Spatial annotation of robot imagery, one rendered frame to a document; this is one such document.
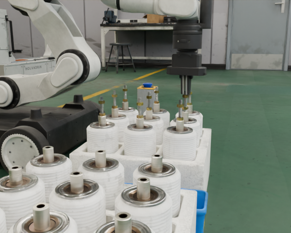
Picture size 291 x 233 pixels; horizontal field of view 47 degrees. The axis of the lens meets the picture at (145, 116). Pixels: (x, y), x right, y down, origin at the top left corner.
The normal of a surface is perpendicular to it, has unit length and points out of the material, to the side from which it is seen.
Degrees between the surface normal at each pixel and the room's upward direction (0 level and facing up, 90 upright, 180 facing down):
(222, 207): 0
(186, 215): 0
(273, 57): 90
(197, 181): 90
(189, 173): 90
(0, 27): 90
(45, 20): 113
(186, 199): 0
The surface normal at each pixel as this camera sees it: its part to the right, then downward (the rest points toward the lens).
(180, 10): -0.27, 0.22
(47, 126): 0.69, -0.64
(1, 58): 0.96, 0.06
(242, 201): 0.00, -0.97
